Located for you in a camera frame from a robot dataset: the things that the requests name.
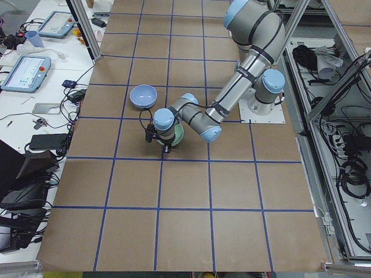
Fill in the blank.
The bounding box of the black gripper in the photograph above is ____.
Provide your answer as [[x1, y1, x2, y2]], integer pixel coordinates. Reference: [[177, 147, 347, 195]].
[[158, 132, 176, 153]]

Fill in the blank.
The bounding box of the green bowl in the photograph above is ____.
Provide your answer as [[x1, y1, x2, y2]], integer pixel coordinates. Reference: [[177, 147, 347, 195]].
[[166, 124, 184, 147]]

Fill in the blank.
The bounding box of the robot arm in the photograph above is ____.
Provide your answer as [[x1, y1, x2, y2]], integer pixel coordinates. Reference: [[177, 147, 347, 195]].
[[146, 1, 285, 153]]

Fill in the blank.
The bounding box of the blue bowl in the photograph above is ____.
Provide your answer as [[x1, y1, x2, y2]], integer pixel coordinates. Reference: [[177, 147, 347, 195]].
[[129, 85, 158, 109]]

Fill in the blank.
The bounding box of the black power adapter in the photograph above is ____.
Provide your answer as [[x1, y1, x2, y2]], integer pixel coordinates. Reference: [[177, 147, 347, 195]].
[[29, 133, 67, 151]]

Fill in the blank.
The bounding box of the pink cup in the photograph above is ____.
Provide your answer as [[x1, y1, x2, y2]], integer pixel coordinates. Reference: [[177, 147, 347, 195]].
[[94, 30, 103, 42]]

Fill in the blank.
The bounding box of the blue teach pendant near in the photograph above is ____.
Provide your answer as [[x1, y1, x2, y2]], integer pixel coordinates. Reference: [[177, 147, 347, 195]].
[[1, 55, 52, 93]]

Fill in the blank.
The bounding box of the blue teach pendant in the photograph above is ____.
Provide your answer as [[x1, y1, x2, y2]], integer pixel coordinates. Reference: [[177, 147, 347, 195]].
[[1, 55, 52, 93], [37, 11, 75, 39]]

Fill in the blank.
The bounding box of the blue teach pendant far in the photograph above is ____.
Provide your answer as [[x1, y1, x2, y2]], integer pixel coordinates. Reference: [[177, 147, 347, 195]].
[[37, 11, 75, 39]]

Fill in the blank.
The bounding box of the light blue cup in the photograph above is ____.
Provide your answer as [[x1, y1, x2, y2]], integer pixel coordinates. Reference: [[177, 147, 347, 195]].
[[25, 30, 44, 47]]

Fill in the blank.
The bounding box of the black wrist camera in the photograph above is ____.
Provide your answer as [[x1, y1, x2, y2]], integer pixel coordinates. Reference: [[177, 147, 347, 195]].
[[145, 123, 157, 143]]

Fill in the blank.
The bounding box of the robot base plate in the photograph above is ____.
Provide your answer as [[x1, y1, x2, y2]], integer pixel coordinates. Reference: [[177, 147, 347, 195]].
[[238, 89, 286, 124]]

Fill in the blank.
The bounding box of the aluminium frame post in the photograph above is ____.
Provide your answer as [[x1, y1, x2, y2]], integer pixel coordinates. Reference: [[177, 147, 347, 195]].
[[66, 0, 101, 61]]

